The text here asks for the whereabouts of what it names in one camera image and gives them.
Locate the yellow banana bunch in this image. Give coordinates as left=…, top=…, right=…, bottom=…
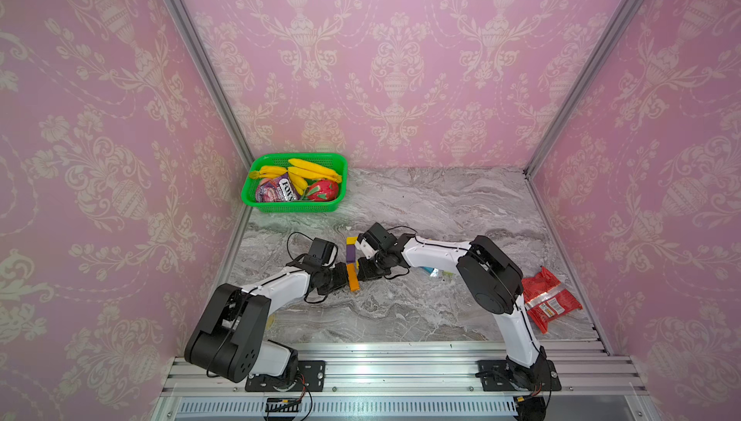
left=248, top=159, right=343, bottom=195

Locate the red snack bag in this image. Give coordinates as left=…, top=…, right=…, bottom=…
left=522, top=267, right=583, bottom=334

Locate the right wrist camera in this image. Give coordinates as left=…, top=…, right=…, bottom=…
left=355, top=222, right=397, bottom=259

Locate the aluminium mounting rail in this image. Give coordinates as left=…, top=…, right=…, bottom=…
left=152, top=340, right=660, bottom=420

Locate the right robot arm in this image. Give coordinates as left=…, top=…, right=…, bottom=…
left=355, top=224, right=562, bottom=396

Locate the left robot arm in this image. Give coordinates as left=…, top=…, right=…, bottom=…
left=184, top=263, right=349, bottom=389

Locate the red dragon fruit toy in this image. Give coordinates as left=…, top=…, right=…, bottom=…
left=303, top=180, right=341, bottom=202

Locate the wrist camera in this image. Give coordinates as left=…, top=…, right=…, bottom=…
left=304, top=238, right=339, bottom=267
left=355, top=222, right=397, bottom=259

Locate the purple block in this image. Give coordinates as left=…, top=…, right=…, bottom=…
left=345, top=245, right=356, bottom=265

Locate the green plastic basket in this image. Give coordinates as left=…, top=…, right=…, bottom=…
left=241, top=153, right=349, bottom=213

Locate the purple snack packet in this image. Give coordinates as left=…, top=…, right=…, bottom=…
left=255, top=172, right=299, bottom=203

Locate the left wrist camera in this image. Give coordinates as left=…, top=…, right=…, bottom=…
left=304, top=238, right=339, bottom=267

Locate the orange block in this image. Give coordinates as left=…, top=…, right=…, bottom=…
left=347, top=263, right=360, bottom=293

